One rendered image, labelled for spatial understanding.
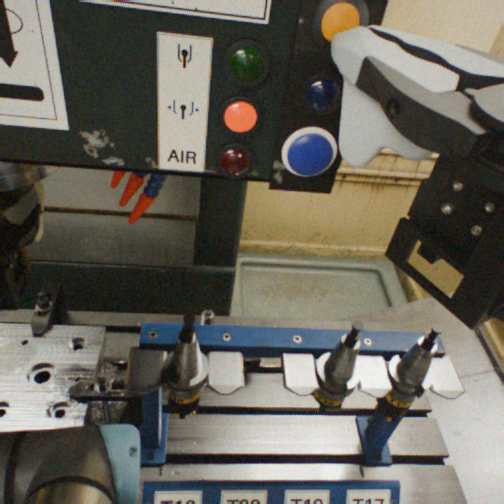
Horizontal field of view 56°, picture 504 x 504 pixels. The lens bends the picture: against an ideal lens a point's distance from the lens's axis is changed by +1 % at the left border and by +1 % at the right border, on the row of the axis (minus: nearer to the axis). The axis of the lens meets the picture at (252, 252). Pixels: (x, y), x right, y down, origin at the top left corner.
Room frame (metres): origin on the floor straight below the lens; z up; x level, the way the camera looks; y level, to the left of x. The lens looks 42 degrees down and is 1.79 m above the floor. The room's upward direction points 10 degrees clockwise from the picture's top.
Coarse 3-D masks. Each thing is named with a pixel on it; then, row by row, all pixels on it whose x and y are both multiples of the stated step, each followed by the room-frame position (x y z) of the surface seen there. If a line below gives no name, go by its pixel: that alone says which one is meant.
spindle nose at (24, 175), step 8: (0, 168) 0.37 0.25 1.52; (8, 168) 0.37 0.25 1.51; (16, 168) 0.38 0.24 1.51; (24, 168) 0.38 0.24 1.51; (32, 168) 0.39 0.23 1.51; (40, 168) 0.40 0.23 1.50; (48, 168) 0.41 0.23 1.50; (56, 168) 0.42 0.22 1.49; (0, 176) 0.37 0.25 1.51; (8, 176) 0.37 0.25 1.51; (16, 176) 0.38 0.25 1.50; (24, 176) 0.38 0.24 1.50; (32, 176) 0.39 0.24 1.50; (40, 176) 0.40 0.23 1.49; (0, 184) 0.37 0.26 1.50; (8, 184) 0.37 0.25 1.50; (16, 184) 0.38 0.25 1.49; (24, 184) 0.38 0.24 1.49
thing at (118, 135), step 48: (288, 0) 0.28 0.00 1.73; (96, 48) 0.26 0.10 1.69; (144, 48) 0.26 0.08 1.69; (288, 48) 0.28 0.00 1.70; (96, 96) 0.26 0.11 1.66; (144, 96) 0.26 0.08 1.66; (0, 144) 0.25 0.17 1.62; (48, 144) 0.25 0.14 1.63; (96, 144) 0.26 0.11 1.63; (144, 144) 0.26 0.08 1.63
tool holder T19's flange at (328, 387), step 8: (320, 360) 0.43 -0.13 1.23; (320, 368) 0.41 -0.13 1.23; (320, 376) 0.40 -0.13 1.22; (320, 384) 0.40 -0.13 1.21; (328, 384) 0.39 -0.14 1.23; (336, 384) 0.39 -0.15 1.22; (344, 384) 0.39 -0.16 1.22; (352, 384) 0.40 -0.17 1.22; (328, 392) 0.39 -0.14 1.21; (336, 392) 0.39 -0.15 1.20; (344, 392) 0.39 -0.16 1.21; (352, 392) 0.40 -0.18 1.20
